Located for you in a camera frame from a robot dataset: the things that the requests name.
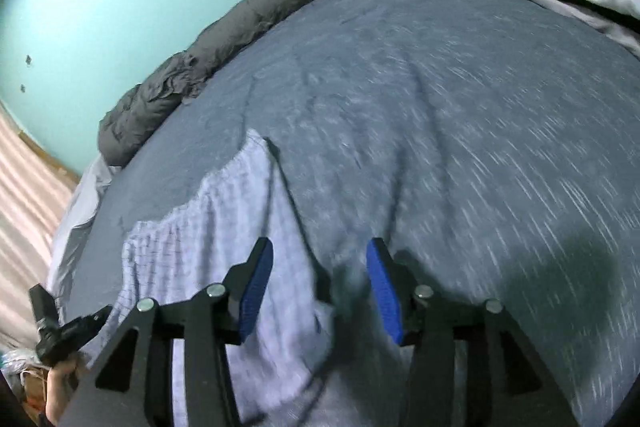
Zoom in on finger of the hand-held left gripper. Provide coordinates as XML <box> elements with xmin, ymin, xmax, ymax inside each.
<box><xmin>28</xmin><ymin>284</ymin><xmax>57</xmax><ymax>334</ymax></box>
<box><xmin>65</xmin><ymin>305</ymin><xmax>114</xmax><ymax>340</ymax></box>

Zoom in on dark grey rolled duvet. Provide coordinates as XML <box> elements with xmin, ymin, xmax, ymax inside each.
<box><xmin>97</xmin><ymin>0</ymin><xmax>466</xmax><ymax>168</ymax></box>

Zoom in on light grey pillow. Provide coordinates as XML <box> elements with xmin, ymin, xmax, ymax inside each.
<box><xmin>47</xmin><ymin>154</ymin><xmax>123</xmax><ymax>308</ymax></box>

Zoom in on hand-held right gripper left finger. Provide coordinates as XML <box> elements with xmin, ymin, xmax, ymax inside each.
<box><xmin>60</xmin><ymin>237</ymin><xmax>275</xmax><ymax>427</ymax></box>

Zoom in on person's left hand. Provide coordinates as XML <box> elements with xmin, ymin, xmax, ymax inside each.
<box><xmin>46</xmin><ymin>351</ymin><xmax>92</xmax><ymax>425</ymax></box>

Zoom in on wooden frame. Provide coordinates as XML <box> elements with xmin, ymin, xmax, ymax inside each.
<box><xmin>17</xmin><ymin>132</ymin><xmax>83</xmax><ymax>184</ymax></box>

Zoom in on clear plastic bag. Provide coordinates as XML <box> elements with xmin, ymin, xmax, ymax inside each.
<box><xmin>0</xmin><ymin>348</ymin><xmax>50</xmax><ymax>390</ymax></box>

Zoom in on light blue plaid shorts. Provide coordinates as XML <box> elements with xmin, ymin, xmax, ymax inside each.
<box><xmin>122</xmin><ymin>129</ymin><xmax>341</xmax><ymax>427</ymax></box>

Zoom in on pink curtain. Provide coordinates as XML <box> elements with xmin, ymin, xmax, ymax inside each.
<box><xmin>0</xmin><ymin>102</ymin><xmax>81</xmax><ymax>350</ymax></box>

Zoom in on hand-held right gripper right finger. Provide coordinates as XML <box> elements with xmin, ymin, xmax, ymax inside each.
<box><xmin>366</xmin><ymin>238</ymin><xmax>581</xmax><ymax>427</ymax></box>

